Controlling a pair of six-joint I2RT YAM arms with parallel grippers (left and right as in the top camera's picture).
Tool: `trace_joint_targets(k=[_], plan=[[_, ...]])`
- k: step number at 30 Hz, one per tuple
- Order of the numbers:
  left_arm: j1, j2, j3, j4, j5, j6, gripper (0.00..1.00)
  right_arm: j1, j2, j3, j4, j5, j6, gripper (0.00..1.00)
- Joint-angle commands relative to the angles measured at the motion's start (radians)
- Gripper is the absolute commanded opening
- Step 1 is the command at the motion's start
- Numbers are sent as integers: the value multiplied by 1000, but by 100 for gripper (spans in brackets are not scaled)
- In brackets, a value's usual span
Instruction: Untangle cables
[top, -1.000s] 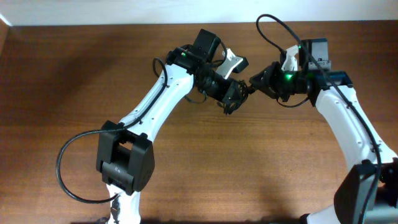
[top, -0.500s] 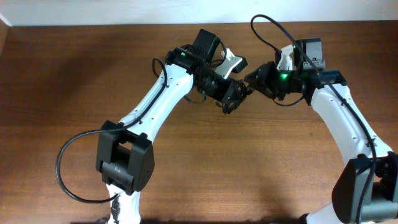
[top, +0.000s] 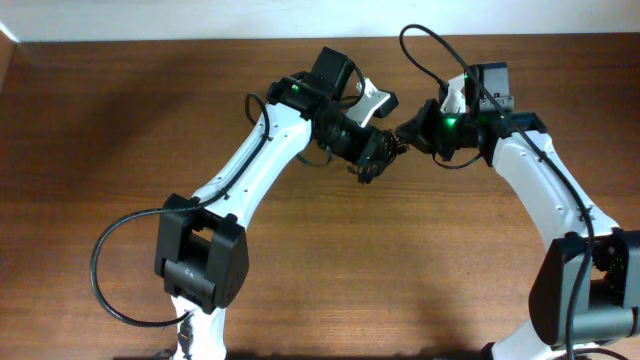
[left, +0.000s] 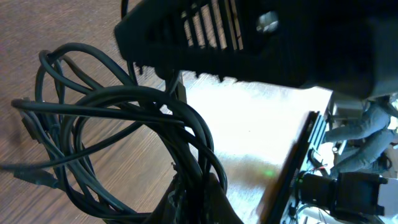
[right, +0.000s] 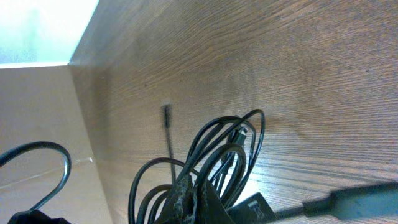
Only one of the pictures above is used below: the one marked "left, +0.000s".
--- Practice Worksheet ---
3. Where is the black cable bundle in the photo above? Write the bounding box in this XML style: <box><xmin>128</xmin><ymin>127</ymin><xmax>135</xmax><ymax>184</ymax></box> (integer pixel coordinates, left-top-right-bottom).
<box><xmin>0</xmin><ymin>0</ymin><xmax>228</xmax><ymax>224</ymax></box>

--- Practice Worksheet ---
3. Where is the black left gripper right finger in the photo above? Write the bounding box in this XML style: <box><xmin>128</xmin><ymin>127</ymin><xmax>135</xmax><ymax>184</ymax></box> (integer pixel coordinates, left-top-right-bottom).
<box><xmin>114</xmin><ymin>0</ymin><xmax>397</xmax><ymax>99</ymax></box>

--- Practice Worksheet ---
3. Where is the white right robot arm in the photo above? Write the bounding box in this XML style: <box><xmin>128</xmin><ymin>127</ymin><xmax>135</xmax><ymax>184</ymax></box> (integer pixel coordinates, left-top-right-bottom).
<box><xmin>260</xmin><ymin>111</ymin><xmax>388</xmax><ymax>223</ymax></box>

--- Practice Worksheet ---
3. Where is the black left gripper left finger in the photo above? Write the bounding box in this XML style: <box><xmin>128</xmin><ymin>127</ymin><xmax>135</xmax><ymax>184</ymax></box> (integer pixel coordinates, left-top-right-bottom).
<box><xmin>149</xmin><ymin>173</ymin><xmax>243</xmax><ymax>224</ymax></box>

